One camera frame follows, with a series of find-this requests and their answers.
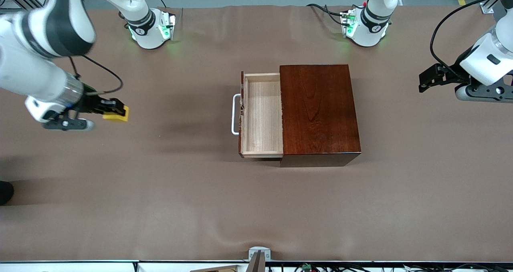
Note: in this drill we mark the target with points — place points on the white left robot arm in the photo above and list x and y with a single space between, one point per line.
374 33

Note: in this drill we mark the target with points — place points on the black rounded object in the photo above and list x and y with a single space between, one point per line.
5 192

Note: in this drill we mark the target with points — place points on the yellow block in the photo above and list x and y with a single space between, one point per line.
116 118

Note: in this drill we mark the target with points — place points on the aluminium profile post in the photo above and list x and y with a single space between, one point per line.
487 8

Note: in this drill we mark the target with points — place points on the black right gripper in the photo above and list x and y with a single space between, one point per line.
90 103

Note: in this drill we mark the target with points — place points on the grey metal camera bracket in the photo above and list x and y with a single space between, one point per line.
260 249

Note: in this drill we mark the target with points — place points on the dark wooden drawer cabinet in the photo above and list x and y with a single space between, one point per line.
320 111

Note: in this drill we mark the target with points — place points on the tan board piece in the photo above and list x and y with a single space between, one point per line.
220 269

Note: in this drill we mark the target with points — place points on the brown table cover sheet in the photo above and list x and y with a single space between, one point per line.
200 204

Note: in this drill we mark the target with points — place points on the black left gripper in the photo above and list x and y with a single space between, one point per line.
455 72

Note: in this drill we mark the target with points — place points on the silver base connector plate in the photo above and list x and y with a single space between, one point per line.
349 23
167 27

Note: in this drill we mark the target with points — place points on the light wood drawer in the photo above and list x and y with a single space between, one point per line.
262 115

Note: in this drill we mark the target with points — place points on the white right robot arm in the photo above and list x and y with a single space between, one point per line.
24 71

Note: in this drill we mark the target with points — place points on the small green connector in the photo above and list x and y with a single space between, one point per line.
306 267

